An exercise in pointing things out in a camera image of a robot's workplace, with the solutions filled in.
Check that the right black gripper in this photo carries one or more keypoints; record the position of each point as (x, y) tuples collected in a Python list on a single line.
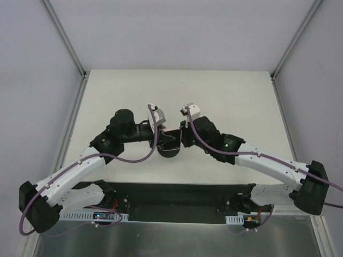
[(185, 134)]

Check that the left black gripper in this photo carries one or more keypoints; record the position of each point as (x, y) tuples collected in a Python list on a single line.
[(156, 137)]

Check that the black phone stand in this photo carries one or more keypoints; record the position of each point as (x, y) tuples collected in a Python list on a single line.
[(168, 151)]

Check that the black phone pink case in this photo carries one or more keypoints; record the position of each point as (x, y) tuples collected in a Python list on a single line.
[(174, 129)]

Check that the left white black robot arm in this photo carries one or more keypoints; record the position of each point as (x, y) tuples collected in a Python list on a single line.
[(43, 203)]

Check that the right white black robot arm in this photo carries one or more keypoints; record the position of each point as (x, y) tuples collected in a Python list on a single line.
[(303, 185)]

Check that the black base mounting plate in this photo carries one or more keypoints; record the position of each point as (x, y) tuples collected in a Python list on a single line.
[(181, 203)]

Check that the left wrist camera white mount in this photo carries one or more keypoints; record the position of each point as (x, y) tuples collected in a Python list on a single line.
[(153, 112)]

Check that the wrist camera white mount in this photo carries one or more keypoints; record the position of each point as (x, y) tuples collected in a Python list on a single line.
[(153, 112), (191, 110)]

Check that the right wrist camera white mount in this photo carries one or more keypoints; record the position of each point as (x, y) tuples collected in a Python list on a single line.
[(191, 110)]

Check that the right white cable duct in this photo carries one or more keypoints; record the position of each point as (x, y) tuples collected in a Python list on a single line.
[(242, 219)]

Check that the white cable duct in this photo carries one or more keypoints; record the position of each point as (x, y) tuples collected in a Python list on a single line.
[(242, 219), (94, 215)]

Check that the left white cable duct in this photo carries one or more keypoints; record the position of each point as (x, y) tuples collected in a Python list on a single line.
[(94, 215)]

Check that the left aluminium frame post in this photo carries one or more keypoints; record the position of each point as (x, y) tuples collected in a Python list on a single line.
[(63, 37)]

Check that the aluminium frame post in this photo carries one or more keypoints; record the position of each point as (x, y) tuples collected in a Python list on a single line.
[(63, 37), (310, 14)]

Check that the right aluminium frame post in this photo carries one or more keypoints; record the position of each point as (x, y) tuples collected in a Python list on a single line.
[(310, 14)]

